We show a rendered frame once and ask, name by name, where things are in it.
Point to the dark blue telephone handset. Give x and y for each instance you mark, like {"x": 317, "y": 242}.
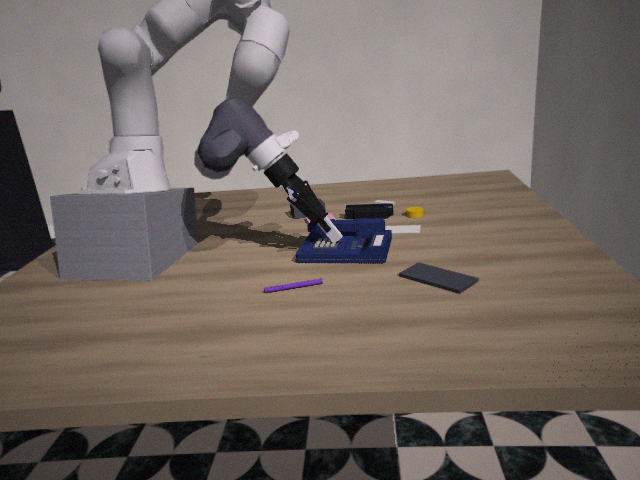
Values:
{"x": 368, "y": 225}

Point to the yellow short cylinder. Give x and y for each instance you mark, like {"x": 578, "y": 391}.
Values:
{"x": 414, "y": 212}

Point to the pink sticky note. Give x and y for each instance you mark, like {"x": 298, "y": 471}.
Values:
{"x": 330, "y": 216}

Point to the purple thin rod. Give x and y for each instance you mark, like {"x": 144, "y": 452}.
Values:
{"x": 293, "y": 285}

